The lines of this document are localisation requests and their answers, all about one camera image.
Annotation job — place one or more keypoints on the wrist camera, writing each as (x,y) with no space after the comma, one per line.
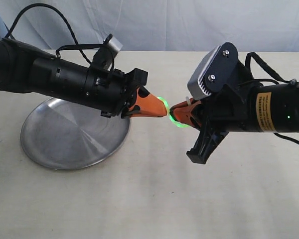
(213,71)
(109,49)

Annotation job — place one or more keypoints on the white backdrop cloth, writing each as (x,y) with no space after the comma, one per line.
(157,25)

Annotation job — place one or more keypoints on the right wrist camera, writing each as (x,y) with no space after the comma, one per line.
(213,71)

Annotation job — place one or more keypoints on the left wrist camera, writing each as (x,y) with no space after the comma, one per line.
(109,49)

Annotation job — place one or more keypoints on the round stainless steel plate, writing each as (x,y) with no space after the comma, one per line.
(62,135)

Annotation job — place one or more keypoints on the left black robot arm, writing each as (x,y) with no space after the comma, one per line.
(26,69)

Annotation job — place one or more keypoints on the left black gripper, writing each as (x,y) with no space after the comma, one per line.
(113,92)

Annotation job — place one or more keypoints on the green glow stick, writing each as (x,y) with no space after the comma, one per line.
(168,107)

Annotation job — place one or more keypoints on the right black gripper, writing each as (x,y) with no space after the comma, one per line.
(215,116)

